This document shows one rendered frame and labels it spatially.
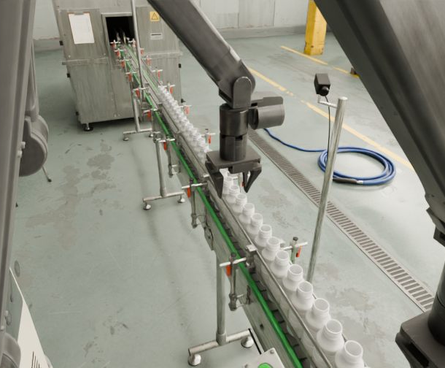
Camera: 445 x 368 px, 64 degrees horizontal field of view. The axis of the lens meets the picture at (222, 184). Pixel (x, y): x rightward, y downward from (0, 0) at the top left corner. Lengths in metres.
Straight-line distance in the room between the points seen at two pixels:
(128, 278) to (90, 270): 0.29
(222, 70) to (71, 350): 1.96
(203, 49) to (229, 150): 0.20
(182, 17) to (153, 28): 4.01
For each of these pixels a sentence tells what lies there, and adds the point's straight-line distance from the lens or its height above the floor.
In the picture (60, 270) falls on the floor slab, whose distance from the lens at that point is 2.80.
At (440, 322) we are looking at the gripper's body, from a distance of 0.47.
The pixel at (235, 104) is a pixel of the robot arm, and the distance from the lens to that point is 0.66.
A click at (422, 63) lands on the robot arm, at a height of 1.79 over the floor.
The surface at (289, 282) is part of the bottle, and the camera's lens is 0.97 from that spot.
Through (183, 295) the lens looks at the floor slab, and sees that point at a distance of 2.43.
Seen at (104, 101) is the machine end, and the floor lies 0.37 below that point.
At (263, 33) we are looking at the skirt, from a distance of 11.25.
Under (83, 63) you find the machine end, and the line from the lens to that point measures 4.58.
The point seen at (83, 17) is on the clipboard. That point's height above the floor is 1.32.
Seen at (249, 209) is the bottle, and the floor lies 1.16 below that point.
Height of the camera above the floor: 1.83
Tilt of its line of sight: 32 degrees down
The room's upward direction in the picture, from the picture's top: straight up
